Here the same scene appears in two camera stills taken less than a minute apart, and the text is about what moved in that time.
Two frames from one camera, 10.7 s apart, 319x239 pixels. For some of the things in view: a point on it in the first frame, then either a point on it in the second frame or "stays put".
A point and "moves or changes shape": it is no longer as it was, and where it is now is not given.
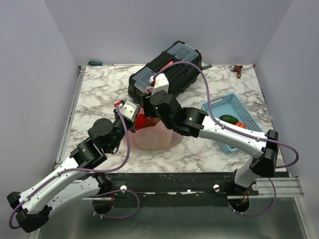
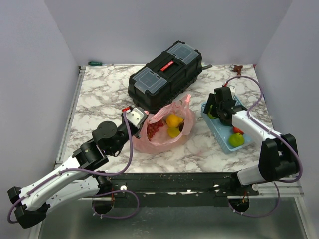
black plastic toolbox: [179, 75] stays put
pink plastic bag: [157, 136] moves or changes shape
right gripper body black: [149, 111] to [219, 106]
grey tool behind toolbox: [208, 66] stays put
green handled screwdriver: [92, 63] stays put
